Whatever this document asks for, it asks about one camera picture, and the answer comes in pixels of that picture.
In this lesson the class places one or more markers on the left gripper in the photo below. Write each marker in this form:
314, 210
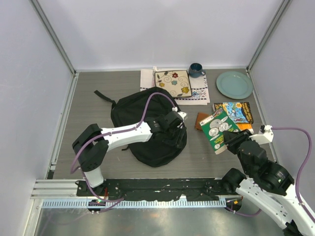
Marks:
178, 141

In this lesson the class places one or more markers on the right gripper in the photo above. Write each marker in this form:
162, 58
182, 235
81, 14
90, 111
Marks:
231, 138

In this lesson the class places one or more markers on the green coin collecting book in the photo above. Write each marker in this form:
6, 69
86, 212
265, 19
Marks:
213, 127

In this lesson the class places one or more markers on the black student backpack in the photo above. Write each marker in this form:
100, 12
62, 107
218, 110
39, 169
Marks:
128, 110

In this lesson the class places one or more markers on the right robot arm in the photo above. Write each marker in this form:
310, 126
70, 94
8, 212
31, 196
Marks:
267, 184

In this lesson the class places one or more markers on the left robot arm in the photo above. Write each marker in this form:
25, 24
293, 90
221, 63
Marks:
164, 133

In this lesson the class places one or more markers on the orange paperback book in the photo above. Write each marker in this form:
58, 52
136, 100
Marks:
244, 126

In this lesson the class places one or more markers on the colourful treehouse storey book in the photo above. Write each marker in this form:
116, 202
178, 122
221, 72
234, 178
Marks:
239, 112

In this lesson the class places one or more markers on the brown leather wallet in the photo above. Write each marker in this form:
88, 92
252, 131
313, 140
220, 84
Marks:
200, 116

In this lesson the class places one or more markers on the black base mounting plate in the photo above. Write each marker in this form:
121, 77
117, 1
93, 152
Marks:
167, 189

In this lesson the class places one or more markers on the patterned white placemat cloth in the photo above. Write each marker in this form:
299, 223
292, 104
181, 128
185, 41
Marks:
199, 87

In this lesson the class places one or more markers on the round teal plate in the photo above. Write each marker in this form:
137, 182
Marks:
235, 85

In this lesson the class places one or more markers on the square floral ceramic plate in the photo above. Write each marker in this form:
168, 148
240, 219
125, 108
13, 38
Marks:
175, 82

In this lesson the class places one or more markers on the dark blue ceramic mug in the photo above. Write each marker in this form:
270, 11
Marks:
196, 70

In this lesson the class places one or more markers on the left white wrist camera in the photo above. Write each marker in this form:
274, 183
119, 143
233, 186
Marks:
183, 115

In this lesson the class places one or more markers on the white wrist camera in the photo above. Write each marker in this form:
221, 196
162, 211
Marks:
183, 115
265, 135

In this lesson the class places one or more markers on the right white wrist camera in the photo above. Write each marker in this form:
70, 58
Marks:
265, 135

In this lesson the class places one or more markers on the slotted cable duct rail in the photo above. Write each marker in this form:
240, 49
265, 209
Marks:
89, 203

